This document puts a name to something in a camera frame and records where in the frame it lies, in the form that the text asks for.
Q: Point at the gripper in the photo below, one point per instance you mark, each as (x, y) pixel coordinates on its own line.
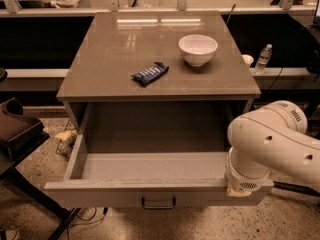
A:
(247, 183)

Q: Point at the grey top drawer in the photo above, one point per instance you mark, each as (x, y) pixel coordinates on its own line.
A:
(154, 155)

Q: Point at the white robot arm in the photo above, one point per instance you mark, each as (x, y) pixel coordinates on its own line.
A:
(271, 137)

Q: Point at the grey drawer cabinet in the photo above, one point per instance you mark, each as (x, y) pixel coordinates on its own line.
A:
(118, 45)

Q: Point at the black office chair base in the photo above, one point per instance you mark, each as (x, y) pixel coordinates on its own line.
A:
(296, 188)

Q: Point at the small white paper cup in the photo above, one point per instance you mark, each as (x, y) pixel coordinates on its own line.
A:
(248, 59)

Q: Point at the clear plastic water bottle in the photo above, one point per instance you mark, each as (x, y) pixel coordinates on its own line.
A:
(263, 59)

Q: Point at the blue snack bar wrapper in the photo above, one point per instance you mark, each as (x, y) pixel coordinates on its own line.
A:
(151, 74)

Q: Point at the white bowl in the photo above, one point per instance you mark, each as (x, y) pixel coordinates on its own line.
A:
(197, 49)

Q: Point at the black chair on left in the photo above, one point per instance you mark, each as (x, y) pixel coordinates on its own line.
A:
(20, 135)

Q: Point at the wire basket with items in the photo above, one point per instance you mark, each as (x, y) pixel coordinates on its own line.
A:
(66, 140)

